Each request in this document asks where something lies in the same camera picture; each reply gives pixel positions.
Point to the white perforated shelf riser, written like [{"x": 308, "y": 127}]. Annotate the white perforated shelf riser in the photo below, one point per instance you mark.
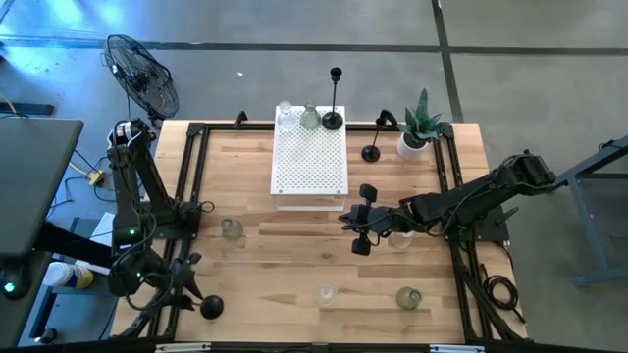
[{"x": 309, "y": 166}]

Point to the yellow power strip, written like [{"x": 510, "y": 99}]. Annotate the yellow power strip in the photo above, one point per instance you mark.
[{"x": 96, "y": 177}]

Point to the black aluminium table frame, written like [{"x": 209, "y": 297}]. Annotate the black aluminium table frame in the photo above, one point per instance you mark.
[{"x": 235, "y": 127}]

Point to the black floor fan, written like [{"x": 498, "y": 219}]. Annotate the black floor fan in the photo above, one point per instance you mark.
[{"x": 142, "y": 78}]

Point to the clear glass candle holder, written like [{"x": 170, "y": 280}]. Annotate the clear glass candle holder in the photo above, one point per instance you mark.
[
  {"x": 325, "y": 294},
  {"x": 286, "y": 120},
  {"x": 402, "y": 241}
]

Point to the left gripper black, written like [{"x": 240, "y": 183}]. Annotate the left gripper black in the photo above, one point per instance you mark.
[{"x": 162, "y": 282}]

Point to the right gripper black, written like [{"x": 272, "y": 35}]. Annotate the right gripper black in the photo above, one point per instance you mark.
[{"x": 375, "y": 220}]

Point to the white paper sheet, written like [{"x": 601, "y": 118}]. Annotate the white paper sheet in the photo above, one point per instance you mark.
[{"x": 104, "y": 228}]

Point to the dark office desk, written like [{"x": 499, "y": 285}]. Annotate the dark office desk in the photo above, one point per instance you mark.
[{"x": 34, "y": 181}]

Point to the white bottle yellow base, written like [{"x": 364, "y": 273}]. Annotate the white bottle yellow base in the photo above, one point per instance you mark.
[{"x": 64, "y": 274}]

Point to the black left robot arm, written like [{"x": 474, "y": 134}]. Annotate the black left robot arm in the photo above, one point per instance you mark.
[{"x": 125, "y": 196}]

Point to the green snake plant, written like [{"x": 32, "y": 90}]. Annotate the green snake plant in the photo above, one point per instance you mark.
[{"x": 422, "y": 125}]

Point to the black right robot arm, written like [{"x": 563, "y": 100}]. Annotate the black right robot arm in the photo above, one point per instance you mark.
[{"x": 466, "y": 196}]

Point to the white plant pot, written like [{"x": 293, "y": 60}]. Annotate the white plant pot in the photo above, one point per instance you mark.
[{"x": 409, "y": 152}]

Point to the black desk foot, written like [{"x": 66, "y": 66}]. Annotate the black desk foot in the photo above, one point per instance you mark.
[{"x": 27, "y": 108}]

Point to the grey-blue desk frame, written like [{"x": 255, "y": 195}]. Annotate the grey-blue desk frame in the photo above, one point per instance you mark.
[{"x": 587, "y": 225}]

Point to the black computer mouse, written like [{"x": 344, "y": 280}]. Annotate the black computer mouse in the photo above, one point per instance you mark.
[{"x": 12, "y": 287}]

